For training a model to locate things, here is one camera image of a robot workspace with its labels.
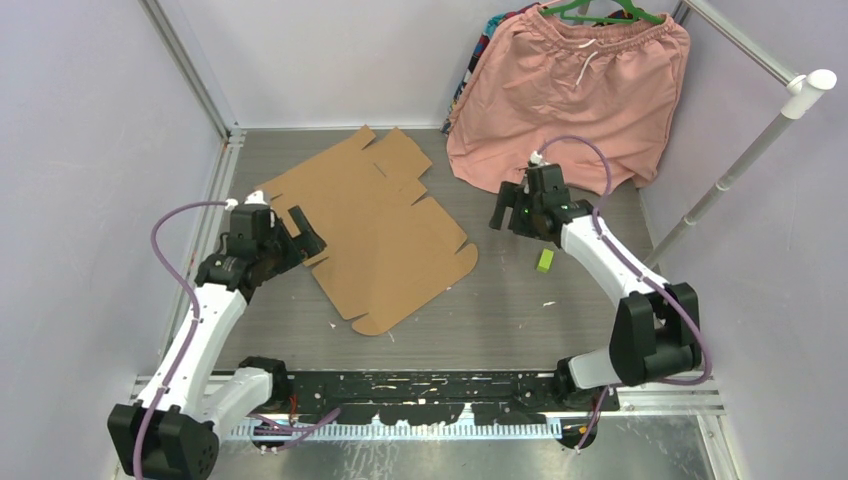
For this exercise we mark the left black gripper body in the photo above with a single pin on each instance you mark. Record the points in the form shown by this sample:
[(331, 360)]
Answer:
[(280, 250)]

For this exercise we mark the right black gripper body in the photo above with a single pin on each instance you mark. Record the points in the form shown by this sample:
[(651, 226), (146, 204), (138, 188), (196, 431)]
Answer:
[(538, 206)]

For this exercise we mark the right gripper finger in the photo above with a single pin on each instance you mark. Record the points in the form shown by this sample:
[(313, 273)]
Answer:
[(521, 213), (505, 198)]

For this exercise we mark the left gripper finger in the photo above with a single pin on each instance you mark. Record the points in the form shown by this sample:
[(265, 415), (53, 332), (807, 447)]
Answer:
[(305, 250), (305, 229)]

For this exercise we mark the brown cardboard box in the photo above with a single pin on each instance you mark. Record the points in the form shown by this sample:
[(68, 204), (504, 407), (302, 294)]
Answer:
[(390, 247)]

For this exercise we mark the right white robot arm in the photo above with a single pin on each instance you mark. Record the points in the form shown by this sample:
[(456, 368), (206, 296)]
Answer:
[(655, 333)]

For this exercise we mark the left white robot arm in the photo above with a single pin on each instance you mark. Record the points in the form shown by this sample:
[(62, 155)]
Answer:
[(173, 430)]

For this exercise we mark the small green block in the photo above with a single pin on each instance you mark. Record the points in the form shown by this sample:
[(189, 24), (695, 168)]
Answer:
[(545, 260)]

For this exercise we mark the pink shorts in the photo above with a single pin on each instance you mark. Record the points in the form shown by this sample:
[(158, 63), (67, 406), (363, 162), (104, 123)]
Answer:
[(597, 100)]

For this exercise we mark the colourful patterned garment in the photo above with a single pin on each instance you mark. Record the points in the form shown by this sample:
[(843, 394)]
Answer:
[(482, 43)]

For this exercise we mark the green clothes hanger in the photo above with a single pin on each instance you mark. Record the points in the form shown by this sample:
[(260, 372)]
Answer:
[(583, 11)]

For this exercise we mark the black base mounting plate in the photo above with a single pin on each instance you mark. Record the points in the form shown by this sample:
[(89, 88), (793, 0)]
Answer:
[(430, 397)]

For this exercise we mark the white clothes rack stand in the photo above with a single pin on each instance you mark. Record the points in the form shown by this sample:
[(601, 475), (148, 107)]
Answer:
[(804, 92)]

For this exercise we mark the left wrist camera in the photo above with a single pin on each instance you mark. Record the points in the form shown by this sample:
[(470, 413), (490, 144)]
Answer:
[(256, 197)]

